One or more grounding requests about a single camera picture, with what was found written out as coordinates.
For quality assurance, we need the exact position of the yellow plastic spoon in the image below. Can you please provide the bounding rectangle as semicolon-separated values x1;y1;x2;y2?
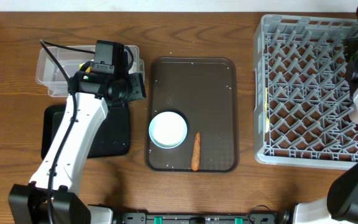
264;87;270;133

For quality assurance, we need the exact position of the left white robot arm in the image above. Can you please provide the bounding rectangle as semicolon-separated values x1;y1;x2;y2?
8;71;146;223

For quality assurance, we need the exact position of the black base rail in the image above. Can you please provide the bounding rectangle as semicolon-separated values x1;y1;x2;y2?
112;205;293;224

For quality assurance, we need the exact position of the light blue rice bowl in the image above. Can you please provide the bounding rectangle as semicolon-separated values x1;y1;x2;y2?
149;111;188;149

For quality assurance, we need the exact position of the orange carrot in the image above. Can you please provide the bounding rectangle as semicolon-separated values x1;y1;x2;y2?
191;131;201;171

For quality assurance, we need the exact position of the clear plastic waste bin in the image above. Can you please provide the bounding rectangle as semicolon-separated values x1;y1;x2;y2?
35;45;145;97

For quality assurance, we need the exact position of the yellow snack wrapper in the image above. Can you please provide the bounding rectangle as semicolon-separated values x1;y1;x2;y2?
79;61;91;72

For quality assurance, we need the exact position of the black waste bin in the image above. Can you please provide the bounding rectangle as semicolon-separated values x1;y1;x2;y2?
41;103;131;159

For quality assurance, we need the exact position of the grey dishwasher rack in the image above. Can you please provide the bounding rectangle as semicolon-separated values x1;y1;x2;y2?
253;14;358;170

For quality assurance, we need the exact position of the dark brown serving tray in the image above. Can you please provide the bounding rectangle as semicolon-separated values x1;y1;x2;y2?
145;57;239;173

